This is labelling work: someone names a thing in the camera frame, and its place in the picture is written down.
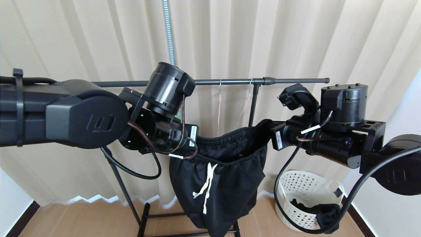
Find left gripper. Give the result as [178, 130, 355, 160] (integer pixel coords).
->
[164, 120, 200, 158]

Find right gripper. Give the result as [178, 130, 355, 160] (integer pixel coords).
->
[271, 120, 317, 156]

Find pink clothes hanger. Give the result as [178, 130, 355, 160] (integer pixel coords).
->
[237, 78, 255, 128]
[216, 78, 224, 129]

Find black shorts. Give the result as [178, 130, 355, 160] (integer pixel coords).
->
[169, 119, 273, 237]

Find white laundry basket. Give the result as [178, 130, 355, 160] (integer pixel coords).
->
[275, 170, 345, 231]

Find black clothes rack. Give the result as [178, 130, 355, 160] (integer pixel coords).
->
[92, 77, 330, 237]

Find black garment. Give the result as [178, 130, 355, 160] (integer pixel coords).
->
[291, 197, 341, 233]

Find beige curtain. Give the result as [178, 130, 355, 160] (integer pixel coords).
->
[0, 0, 421, 207]

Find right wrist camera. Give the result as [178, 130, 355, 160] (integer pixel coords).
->
[278, 83, 320, 124]

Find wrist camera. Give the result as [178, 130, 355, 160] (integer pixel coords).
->
[278, 83, 320, 124]
[179, 73, 197, 98]

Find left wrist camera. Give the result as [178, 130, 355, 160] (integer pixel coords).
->
[179, 73, 197, 98]

